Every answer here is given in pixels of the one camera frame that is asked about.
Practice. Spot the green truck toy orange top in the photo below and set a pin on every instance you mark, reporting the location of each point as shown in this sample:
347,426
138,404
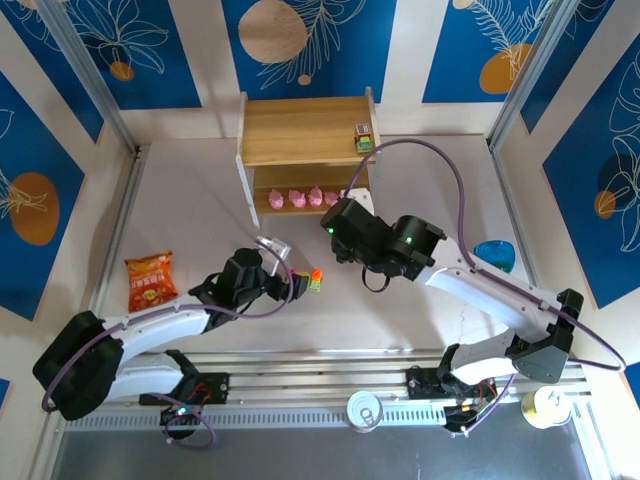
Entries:
316,275

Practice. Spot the pink plastic pig toy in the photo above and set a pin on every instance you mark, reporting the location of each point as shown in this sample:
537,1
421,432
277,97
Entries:
298,199
276,199
330,199
315,197

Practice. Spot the green truck toy red box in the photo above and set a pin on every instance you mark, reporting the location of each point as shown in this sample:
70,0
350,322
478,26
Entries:
363,137

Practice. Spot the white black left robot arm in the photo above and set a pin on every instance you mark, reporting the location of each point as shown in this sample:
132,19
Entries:
160,320

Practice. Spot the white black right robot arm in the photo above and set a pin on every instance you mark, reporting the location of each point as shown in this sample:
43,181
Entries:
490,300

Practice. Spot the wooden two-tier shelf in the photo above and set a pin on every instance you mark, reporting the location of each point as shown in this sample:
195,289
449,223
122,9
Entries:
300,125

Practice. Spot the orange snack bag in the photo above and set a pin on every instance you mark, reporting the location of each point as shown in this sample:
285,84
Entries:
150,285

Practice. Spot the silver tin can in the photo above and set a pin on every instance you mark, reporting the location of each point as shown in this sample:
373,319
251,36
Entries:
365,410

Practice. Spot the yellow white tape roll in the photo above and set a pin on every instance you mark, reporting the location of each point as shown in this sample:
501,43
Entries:
545,407

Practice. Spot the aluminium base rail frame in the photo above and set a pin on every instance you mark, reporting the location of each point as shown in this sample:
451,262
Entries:
310,370

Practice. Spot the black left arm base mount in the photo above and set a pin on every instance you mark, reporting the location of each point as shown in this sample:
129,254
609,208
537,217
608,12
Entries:
212,387

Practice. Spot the aluminium side rail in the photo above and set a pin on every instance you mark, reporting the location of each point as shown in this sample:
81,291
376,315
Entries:
520,225
117,240

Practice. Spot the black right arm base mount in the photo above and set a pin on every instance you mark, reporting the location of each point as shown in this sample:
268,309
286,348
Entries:
425,385

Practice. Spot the aluminium upright post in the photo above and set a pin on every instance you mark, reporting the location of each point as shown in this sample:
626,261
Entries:
95,85
530,70

